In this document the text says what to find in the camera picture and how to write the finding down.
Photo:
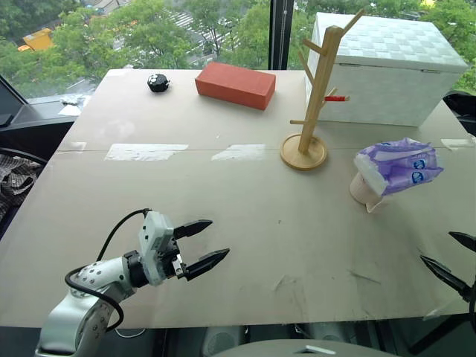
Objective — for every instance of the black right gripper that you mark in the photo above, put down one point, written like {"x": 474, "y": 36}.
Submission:
{"x": 471, "y": 293}

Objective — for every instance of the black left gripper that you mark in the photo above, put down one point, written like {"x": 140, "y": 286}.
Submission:
{"x": 169, "y": 257}

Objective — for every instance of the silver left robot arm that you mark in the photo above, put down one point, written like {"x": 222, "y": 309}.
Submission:
{"x": 93, "y": 277}

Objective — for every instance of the pale pink cup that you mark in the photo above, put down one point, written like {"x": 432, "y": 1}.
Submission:
{"x": 360, "y": 187}

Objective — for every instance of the wooden mug tree stand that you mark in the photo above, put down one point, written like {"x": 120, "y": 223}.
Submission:
{"x": 316, "y": 100}

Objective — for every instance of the dark rounded grille shape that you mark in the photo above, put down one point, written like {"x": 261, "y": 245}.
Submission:
{"x": 221, "y": 340}

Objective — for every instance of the purple tissue pack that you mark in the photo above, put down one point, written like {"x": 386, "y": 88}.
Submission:
{"x": 401, "y": 165}

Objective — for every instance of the grey rounded robot body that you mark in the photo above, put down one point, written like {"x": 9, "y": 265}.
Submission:
{"x": 290, "y": 349}

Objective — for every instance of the red brick-shaped box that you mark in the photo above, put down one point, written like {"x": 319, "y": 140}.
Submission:
{"x": 234, "y": 85}

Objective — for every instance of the small black round device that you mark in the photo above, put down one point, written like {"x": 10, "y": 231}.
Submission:
{"x": 157, "y": 82}

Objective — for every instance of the white woven storage box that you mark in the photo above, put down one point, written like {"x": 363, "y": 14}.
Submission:
{"x": 390, "y": 74}

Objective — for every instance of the checked cloth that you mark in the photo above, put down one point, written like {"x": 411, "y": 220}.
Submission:
{"x": 16, "y": 182}

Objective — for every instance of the black chair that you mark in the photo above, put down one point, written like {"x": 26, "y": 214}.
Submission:
{"x": 22, "y": 126}

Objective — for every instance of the yellow vehicle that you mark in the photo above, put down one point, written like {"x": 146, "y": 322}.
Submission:
{"x": 37, "y": 39}

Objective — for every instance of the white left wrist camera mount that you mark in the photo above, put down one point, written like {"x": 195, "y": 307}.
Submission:
{"x": 154, "y": 241}

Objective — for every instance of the black window frame post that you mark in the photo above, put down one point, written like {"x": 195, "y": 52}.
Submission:
{"x": 280, "y": 33}

